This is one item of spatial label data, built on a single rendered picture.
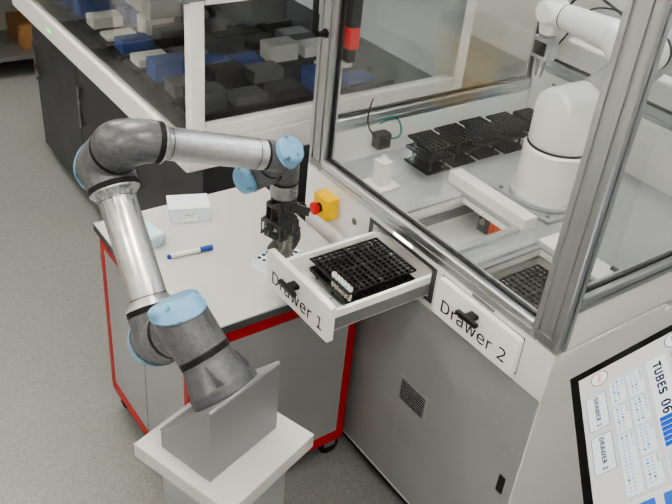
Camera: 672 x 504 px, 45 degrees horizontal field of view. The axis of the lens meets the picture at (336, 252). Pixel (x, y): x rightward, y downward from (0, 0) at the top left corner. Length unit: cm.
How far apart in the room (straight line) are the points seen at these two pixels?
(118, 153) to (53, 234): 217
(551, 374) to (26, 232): 269
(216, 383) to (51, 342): 170
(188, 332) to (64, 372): 154
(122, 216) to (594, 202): 101
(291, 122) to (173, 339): 133
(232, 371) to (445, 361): 73
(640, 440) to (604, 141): 56
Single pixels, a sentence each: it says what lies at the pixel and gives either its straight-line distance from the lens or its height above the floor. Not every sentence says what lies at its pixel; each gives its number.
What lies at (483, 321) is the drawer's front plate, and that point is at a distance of 202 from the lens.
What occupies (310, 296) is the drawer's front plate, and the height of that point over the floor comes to 91.
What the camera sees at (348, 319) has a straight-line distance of 203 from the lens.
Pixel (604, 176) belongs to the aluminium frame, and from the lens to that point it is 168.
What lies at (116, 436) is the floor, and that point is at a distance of 292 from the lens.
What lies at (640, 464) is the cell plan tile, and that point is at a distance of 157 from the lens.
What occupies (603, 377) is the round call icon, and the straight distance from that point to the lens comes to 177.
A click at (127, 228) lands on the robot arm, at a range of 185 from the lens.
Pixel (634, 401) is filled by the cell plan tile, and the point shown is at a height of 107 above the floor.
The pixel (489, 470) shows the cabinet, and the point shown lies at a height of 48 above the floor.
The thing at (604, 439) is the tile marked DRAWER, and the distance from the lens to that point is 166.
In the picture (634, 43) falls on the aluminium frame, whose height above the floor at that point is 166.
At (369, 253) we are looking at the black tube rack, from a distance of 219.
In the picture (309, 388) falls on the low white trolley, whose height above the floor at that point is 38.
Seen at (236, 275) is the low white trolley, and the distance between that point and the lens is 231.
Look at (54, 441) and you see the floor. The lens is 294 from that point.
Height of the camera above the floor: 212
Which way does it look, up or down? 34 degrees down
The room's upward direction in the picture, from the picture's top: 6 degrees clockwise
